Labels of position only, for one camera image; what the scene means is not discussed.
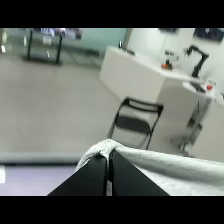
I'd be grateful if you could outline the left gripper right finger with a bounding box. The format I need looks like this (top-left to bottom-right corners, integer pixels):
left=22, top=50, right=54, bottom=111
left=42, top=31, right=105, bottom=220
left=108, top=149, right=171, bottom=197

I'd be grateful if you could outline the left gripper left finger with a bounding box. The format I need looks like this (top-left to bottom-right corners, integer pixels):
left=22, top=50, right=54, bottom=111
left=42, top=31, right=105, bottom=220
left=47, top=153, right=109, bottom=197

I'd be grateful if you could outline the white garment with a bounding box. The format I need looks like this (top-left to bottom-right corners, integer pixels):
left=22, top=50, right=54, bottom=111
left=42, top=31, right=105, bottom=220
left=75, top=138, right=224, bottom=197

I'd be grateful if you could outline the black folding chair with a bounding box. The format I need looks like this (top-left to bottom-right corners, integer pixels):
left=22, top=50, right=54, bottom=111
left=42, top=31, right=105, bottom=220
left=106, top=96, right=165, bottom=151

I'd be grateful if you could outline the white counter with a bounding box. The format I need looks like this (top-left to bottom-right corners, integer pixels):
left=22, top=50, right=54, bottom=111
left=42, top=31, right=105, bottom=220
left=98, top=45, right=206, bottom=123

